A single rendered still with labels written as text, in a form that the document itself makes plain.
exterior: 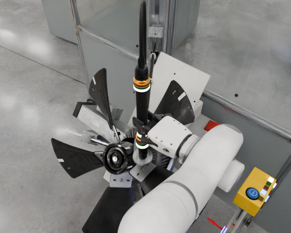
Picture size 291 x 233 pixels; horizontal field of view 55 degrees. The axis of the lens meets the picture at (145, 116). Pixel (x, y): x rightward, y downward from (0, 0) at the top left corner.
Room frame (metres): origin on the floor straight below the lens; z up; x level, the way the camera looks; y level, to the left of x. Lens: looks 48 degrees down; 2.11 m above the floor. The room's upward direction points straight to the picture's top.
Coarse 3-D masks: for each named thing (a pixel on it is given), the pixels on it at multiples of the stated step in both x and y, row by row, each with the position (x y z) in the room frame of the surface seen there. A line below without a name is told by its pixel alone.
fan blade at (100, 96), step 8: (104, 72) 0.84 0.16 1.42; (96, 80) 0.87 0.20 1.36; (104, 80) 0.82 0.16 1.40; (96, 88) 0.86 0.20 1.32; (104, 88) 0.80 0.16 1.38; (96, 96) 0.86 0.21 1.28; (104, 96) 0.79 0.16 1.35; (104, 104) 0.77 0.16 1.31; (104, 112) 0.77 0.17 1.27; (112, 120) 0.71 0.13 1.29; (112, 128) 0.72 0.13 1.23
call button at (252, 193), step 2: (250, 188) 0.53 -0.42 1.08; (252, 188) 0.53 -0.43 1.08; (248, 190) 0.52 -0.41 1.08; (250, 190) 0.52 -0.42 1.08; (252, 190) 0.52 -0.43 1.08; (254, 190) 0.52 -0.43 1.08; (256, 190) 0.52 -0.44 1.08; (248, 192) 0.52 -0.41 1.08; (250, 192) 0.51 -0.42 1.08; (252, 192) 0.51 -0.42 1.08; (254, 192) 0.51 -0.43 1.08; (256, 192) 0.51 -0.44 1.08; (248, 194) 0.51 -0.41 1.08; (250, 194) 0.51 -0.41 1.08; (252, 194) 0.51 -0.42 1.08; (254, 194) 0.51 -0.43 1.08; (256, 194) 0.51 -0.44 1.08; (250, 196) 0.50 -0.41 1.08; (252, 196) 0.50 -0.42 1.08; (254, 196) 0.50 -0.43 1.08; (256, 196) 0.50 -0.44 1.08
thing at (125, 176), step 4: (128, 172) 0.58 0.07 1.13; (112, 176) 0.56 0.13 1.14; (116, 176) 0.56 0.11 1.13; (120, 176) 0.56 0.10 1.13; (124, 176) 0.56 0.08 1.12; (128, 176) 0.57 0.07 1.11; (112, 180) 0.55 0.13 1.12; (116, 180) 0.55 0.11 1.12; (124, 180) 0.55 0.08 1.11; (112, 184) 0.53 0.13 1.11; (116, 184) 0.54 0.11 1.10; (120, 184) 0.54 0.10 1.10; (124, 184) 0.54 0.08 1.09; (128, 184) 0.55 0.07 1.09
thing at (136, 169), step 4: (152, 164) 0.58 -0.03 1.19; (132, 168) 0.56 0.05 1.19; (136, 168) 0.56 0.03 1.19; (140, 168) 0.56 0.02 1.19; (148, 168) 0.56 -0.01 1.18; (152, 168) 0.56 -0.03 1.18; (132, 172) 0.54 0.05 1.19; (136, 172) 0.54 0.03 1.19; (140, 172) 0.54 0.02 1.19; (144, 172) 0.54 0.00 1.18; (148, 172) 0.54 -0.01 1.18; (136, 176) 0.53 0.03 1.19; (140, 176) 0.53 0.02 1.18; (144, 176) 0.53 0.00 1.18; (140, 180) 0.51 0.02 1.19
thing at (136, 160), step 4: (136, 152) 0.57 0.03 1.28; (148, 152) 0.57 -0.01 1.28; (136, 156) 0.55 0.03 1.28; (148, 156) 0.55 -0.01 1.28; (136, 160) 0.54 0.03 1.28; (140, 160) 0.54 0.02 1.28; (144, 160) 0.54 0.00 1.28; (148, 160) 0.54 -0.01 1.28; (140, 164) 0.52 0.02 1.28; (144, 164) 0.52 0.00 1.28
